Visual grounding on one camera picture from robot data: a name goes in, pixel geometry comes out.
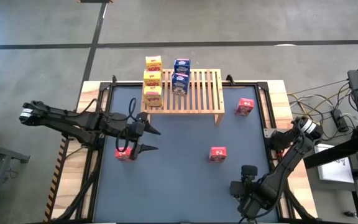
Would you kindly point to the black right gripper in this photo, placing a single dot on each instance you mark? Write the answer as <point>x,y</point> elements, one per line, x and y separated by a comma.
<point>247,193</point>

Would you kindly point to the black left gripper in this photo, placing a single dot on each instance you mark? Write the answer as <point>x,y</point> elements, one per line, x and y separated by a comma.
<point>135,133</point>

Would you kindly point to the red cereal box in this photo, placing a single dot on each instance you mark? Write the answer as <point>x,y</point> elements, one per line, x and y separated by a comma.
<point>244,106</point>
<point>121,154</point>
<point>217,154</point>

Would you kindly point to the yellow Pops cereal box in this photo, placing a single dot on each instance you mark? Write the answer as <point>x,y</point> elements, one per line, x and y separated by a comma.
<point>153,63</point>
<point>153,96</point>
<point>152,78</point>

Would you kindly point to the blue cereal box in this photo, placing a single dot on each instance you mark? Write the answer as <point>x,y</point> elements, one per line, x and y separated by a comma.
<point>180,83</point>
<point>182,66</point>

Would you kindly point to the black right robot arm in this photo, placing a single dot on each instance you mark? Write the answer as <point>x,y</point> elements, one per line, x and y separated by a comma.
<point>291,158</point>

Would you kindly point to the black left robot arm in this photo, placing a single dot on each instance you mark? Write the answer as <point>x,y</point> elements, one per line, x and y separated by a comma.
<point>73,119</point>

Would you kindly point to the wooden slatted shelf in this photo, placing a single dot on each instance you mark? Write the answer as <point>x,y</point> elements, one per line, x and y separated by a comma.
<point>197,111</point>

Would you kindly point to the blue table mat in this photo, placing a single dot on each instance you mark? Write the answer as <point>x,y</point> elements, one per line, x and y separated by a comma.
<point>182,177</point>

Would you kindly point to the white paper sheet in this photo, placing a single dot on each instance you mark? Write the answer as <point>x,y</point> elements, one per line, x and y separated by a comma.
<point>334,171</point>

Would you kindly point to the yellow black hazard tape strip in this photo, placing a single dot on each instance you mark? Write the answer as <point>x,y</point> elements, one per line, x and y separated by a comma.
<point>52,193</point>

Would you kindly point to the black power strip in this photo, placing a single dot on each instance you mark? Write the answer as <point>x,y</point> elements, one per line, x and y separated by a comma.
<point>340,119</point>

